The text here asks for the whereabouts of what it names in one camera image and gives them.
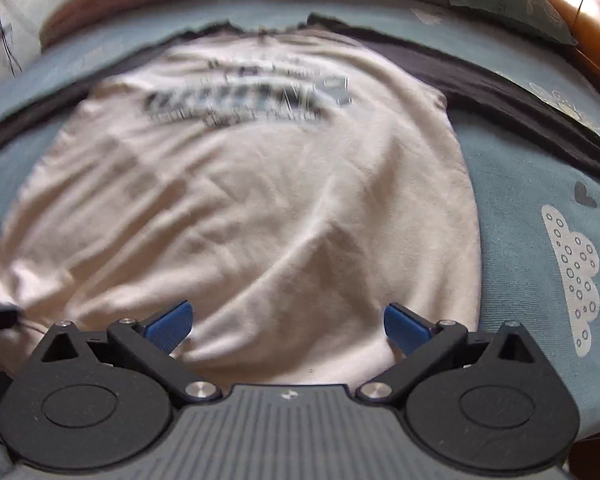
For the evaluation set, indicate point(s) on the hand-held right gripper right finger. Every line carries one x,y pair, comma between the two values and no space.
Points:
404,330

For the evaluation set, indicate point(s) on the wooden headboard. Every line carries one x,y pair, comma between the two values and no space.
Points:
589,10

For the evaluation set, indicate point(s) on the teal printed pillow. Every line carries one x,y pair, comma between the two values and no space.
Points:
504,0

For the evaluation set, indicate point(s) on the wooden bedside cabinet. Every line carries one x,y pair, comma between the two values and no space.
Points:
599,460

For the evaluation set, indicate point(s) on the bed with teal printed sheet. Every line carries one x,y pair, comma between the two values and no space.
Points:
519,185

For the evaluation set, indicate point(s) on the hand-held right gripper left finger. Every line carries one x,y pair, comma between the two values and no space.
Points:
172,325

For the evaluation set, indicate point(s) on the beige and brown sweatshirt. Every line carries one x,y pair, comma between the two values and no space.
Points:
255,200

